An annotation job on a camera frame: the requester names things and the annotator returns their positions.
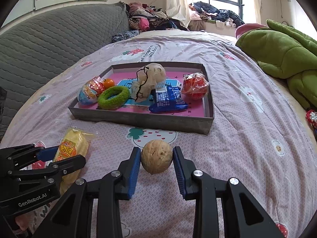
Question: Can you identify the clothes pile on windowsill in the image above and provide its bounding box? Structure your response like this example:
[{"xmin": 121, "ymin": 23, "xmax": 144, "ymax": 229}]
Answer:
[{"xmin": 189, "ymin": 1, "xmax": 245, "ymax": 27}]

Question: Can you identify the pink strawberry bedsheet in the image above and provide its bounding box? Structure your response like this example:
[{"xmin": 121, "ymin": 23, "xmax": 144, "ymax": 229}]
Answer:
[{"xmin": 1, "ymin": 31, "xmax": 316, "ymax": 237}]

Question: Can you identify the pink blanket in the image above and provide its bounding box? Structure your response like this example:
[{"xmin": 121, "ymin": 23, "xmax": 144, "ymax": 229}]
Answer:
[{"xmin": 235, "ymin": 23, "xmax": 266, "ymax": 39}]

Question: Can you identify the grey quilted headboard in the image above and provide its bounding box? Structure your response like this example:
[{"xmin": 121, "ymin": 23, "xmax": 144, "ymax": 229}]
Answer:
[{"xmin": 1, "ymin": 2, "xmax": 129, "ymax": 136}]

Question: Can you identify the walnut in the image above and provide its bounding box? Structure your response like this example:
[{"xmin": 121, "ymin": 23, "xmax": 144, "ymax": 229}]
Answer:
[{"xmin": 141, "ymin": 140, "xmax": 173, "ymax": 175}]

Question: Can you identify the cream curtain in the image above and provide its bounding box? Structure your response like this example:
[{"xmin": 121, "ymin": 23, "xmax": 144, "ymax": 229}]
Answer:
[{"xmin": 166, "ymin": 0, "xmax": 190, "ymax": 27}]

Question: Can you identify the red snack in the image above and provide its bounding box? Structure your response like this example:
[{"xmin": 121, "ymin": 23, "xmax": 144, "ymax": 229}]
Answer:
[{"xmin": 181, "ymin": 73, "xmax": 209, "ymax": 100}]

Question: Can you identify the yellow biscuit packet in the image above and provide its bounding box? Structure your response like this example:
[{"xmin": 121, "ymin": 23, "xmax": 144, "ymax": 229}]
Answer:
[{"xmin": 53, "ymin": 127, "xmax": 95, "ymax": 195}]

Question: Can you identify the blue snack packet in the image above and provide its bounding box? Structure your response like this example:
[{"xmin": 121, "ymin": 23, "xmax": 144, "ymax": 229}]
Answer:
[{"xmin": 149, "ymin": 85, "xmax": 188, "ymax": 113}]

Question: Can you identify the green fleece blanket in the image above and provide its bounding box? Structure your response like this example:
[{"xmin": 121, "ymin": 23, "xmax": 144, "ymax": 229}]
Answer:
[{"xmin": 236, "ymin": 19, "xmax": 316, "ymax": 110}]

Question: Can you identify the clothes pile beside headboard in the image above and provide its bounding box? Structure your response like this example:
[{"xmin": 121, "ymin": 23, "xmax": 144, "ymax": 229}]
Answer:
[{"xmin": 112, "ymin": 2, "xmax": 188, "ymax": 43}]

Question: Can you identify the orange tangerine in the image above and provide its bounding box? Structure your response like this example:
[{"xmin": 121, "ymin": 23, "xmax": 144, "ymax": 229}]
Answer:
[{"xmin": 103, "ymin": 79, "xmax": 115, "ymax": 89}]

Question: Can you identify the red patterned small packet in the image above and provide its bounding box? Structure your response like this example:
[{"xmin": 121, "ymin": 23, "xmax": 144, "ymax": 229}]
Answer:
[{"xmin": 305, "ymin": 110, "xmax": 317, "ymax": 129}]

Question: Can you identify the surprise egg toy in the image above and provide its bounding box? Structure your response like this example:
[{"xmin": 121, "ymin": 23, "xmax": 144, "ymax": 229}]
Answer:
[{"xmin": 77, "ymin": 76, "xmax": 105, "ymax": 106}]

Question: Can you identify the green fuzzy scrunchie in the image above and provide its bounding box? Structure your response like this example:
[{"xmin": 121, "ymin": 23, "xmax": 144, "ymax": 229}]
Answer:
[{"xmin": 98, "ymin": 86, "xmax": 130, "ymax": 110}]

